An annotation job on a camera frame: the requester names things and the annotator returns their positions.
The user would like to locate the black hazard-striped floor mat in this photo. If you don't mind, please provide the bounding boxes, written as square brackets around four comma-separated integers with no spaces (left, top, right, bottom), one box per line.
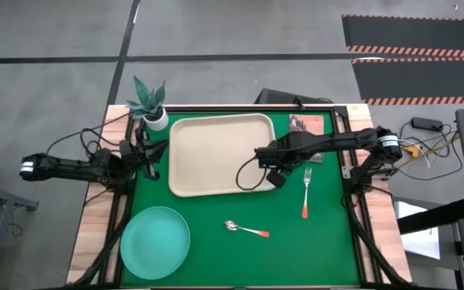
[341,14,464,58]
[351,57,464,106]

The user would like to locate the beige plastic tray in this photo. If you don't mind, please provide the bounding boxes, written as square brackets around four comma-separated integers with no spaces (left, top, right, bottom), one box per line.
[168,113,277,198]

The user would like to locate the yellow plug connector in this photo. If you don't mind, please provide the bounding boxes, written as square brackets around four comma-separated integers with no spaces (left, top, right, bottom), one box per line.
[402,143,421,159]

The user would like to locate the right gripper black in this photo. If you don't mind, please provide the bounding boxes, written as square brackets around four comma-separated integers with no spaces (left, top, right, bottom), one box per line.
[254,131,310,170]

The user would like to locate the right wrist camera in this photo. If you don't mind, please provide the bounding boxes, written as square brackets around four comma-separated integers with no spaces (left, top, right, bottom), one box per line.
[265,168,288,189]

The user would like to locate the white paper sheet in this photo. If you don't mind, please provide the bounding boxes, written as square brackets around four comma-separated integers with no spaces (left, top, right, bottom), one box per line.
[396,200,441,261]

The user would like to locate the teal round plate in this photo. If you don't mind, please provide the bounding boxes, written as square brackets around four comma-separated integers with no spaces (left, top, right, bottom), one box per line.
[119,205,191,281]

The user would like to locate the potted plant white pot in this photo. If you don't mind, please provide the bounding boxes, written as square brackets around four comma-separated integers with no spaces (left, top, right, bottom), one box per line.
[125,75,170,132]

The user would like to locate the black sleeved cable bundle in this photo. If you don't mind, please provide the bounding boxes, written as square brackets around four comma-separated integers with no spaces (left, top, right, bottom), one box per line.
[69,188,137,288]
[341,192,412,288]

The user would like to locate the green table mat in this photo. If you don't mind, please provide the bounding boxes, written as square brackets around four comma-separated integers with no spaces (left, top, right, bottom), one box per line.
[119,110,361,288]

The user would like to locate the black monitor behind table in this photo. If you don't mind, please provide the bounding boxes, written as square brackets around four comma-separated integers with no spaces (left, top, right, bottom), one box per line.
[253,88,334,107]

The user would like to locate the metal fork orange handle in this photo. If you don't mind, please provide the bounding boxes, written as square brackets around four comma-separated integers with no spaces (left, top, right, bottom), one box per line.
[301,167,313,220]

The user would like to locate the black power adapter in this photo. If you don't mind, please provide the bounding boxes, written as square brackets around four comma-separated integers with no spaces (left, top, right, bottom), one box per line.
[411,116,445,132]

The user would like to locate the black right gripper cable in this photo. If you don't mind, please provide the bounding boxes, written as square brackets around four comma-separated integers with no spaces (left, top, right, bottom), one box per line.
[235,155,270,192]

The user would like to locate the tangled floor cables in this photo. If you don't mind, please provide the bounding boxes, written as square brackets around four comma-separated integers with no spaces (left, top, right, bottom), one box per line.
[392,119,464,182]

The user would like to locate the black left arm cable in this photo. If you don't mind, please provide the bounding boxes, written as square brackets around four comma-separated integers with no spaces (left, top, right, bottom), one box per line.
[45,111,133,156]

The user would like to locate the metal spoon orange handle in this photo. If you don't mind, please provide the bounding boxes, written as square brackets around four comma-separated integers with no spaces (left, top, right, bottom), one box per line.
[223,219,271,238]

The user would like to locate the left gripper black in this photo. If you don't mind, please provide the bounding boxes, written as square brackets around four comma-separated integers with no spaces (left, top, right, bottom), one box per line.
[118,126,170,182]

